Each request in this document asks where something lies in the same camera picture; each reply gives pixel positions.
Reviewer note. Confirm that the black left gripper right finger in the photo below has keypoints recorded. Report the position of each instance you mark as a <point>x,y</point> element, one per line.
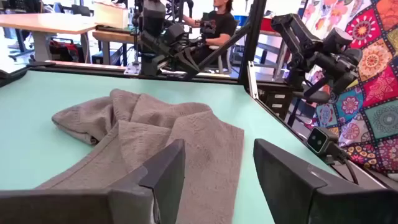
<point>311,202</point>

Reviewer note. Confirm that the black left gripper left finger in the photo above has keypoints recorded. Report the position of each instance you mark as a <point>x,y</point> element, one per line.
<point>93,205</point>

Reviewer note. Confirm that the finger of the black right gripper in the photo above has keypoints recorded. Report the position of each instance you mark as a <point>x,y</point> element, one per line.
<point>192,60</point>
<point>180,63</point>

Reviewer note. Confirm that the grey towel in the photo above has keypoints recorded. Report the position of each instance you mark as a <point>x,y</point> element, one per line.
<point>202,149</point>

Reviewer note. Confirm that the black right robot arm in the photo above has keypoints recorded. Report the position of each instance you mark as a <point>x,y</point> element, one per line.
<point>152,15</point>

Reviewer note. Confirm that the neighbouring rig black robot arm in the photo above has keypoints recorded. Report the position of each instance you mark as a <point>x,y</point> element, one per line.
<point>298,37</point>

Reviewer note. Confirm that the white stool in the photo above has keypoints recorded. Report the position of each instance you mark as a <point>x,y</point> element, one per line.
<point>219,47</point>

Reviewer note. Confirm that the person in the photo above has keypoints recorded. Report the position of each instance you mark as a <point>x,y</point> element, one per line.
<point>222,25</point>

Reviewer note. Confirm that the brown wooden table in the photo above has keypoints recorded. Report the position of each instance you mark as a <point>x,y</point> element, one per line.
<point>112,36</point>

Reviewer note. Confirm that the beige cardboard box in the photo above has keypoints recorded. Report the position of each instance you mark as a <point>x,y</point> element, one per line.
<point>110,15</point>

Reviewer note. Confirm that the red box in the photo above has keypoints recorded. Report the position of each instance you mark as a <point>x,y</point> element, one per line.
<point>267,25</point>

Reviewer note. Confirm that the black drawer cabinet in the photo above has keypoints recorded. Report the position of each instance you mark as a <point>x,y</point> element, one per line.
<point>275,101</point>

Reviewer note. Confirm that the red black bag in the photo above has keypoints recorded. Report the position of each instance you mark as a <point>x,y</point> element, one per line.
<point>66,49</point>

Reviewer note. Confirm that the colourful patterned quilt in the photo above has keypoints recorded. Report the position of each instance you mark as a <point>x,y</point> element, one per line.
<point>379,93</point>

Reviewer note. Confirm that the light wooden desk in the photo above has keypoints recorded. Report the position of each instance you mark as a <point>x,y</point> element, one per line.
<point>46,23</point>

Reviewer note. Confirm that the small black table camera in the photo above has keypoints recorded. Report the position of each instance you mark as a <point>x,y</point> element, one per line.
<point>318,141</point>

